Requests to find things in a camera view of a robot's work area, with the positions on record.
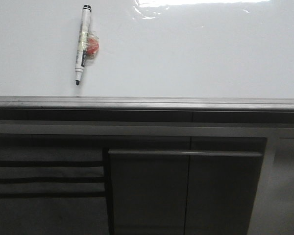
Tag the red magnet taped to marker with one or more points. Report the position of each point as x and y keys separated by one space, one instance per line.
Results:
x=92 y=48

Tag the white whiteboard marker pen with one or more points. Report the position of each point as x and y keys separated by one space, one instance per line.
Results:
x=82 y=42

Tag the white whiteboard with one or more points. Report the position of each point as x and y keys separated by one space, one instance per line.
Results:
x=153 y=54

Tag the grey cabinet with doors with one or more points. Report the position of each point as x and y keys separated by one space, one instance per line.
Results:
x=186 y=186

